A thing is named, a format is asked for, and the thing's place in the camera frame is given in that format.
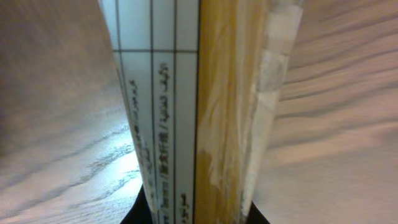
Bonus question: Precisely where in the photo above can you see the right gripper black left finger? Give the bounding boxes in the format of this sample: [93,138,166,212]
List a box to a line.
[120,186,153,224]

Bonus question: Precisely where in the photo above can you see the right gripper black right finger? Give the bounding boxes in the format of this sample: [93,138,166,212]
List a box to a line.
[246,202,270,224]

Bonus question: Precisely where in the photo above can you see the spaghetti packet orange and tan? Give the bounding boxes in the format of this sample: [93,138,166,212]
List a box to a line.
[99,0,303,224]

